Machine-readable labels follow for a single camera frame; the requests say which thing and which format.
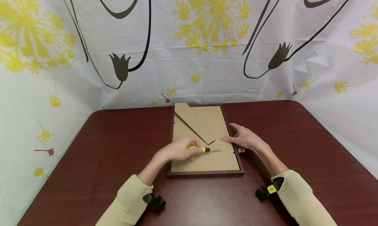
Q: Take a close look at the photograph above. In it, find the person's left hand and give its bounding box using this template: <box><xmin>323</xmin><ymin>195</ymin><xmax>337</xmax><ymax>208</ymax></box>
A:
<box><xmin>155</xmin><ymin>136</ymin><xmax>207</xmax><ymax>163</ymax></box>

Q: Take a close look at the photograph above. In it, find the person's right hand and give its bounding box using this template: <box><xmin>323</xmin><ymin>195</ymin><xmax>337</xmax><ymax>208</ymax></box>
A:
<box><xmin>220</xmin><ymin>123</ymin><xmax>264</xmax><ymax>154</ymax></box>

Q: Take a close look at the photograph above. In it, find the yellow black screwdriver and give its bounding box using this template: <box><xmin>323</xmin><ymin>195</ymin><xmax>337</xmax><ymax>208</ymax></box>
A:
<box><xmin>188</xmin><ymin>146</ymin><xmax>222</xmax><ymax>153</ymax></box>

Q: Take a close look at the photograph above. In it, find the brown wooden picture frame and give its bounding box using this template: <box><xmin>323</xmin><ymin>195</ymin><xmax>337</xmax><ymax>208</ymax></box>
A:
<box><xmin>167</xmin><ymin>103</ymin><xmax>245</xmax><ymax>178</ymax></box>

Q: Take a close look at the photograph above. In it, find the person's right forearm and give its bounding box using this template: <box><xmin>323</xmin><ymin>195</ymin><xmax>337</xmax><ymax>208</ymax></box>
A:
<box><xmin>254</xmin><ymin>143</ymin><xmax>339</xmax><ymax>226</ymax></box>

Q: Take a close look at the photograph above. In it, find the person's left forearm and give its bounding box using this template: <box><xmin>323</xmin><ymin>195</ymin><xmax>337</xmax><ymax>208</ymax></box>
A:
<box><xmin>95</xmin><ymin>155</ymin><xmax>166</xmax><ymax>226</ymax></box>

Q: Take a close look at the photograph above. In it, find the black wrist band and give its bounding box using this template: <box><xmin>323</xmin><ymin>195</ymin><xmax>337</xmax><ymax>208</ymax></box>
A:
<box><xmin>142</xmin><ymin>192</ymin><xmax>167</xmax><ymax>211</ymax></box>
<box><xmin>255</xmin><ymin>176</ymin><xmax>285</xmax><ymax>201</ymax></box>

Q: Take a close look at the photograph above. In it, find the brown cardboard frame backing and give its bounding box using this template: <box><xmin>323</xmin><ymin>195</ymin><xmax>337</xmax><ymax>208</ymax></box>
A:
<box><xmin>171</xmin><ymin>103</ymin><xmax>241</xmax><ymax>173</ymax></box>

